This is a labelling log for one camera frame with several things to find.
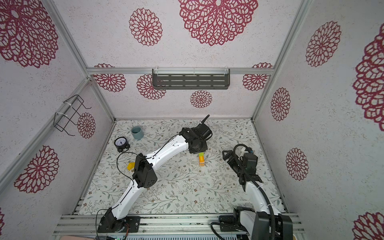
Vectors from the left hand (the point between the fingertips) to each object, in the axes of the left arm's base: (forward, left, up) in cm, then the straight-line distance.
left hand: (202, 151), depth 89 cm
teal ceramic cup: (+19, +44, -5) cm, 49 cm away
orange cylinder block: (-5, +1, -5) cm, 7 cm away
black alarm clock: (+12, +55, -8) cm, 57 cm away
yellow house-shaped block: (-5, +44, -7) cm, 45 cm away
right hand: (-3, -14, +2) cm, 14 cm away
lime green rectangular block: (-3, +1, +2) cm, 4 cm away
